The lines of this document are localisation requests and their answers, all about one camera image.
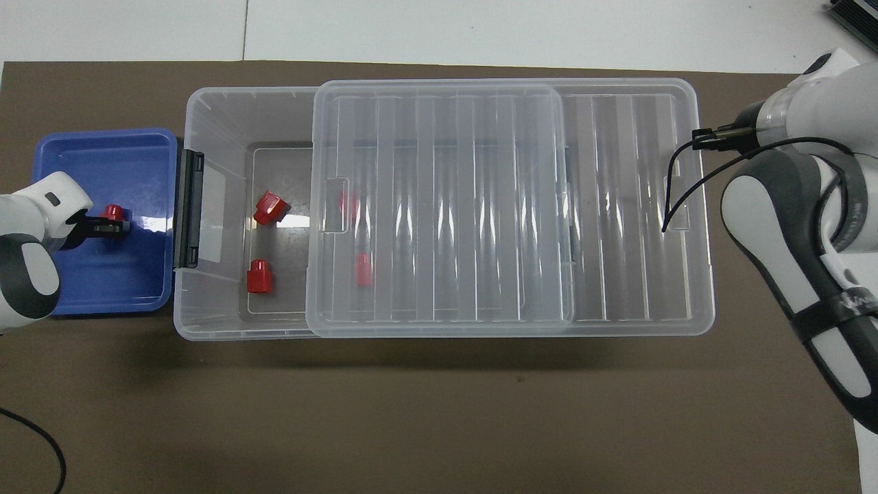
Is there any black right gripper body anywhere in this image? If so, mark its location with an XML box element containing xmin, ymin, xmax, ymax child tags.
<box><xmin>734</xmin><ymin>103</ymin><xmax>766</xmax><ymax>143</ymax></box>

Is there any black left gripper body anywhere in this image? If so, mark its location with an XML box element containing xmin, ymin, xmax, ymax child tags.
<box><xmin>65</xmin><ymin>214</ymin><xmax>104</xmax><ymax>251</ymax></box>

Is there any clear ribbed box lid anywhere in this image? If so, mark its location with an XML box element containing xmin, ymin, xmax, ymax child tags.
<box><xmin>305</xmin><ymin>79</ymin><xmax>715</xmax><ymax>338</ymax></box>

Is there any blue plastic tray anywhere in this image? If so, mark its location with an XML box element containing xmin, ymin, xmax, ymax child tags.
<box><xmin>31</xmin><ymin>128</ymin><xmax>179</xmax><ymax>318</ymax></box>

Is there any clear plastic storage box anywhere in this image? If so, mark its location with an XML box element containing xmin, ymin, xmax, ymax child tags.
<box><xmin>173</xmin><ymin>86</ymin><xmax>577</xmax><ymax>342</ymax></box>

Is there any dark grey ribbed device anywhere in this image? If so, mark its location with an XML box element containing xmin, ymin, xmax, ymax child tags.
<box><xmin>827</xmin><ymin>0</ymin><xmax>878</xmax><ymax>35</ymax></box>

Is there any brown table mat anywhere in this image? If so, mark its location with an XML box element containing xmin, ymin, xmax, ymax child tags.
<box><xmin>0</xmin><ymin>60</ymin><xmax>863</xmax><ymax>494</ymax></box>

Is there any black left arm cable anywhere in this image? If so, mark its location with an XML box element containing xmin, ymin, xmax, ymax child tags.
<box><xmin>0</xmin><ymin>408</ymin><xmax>67</xmax><ymax>494</ymax></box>

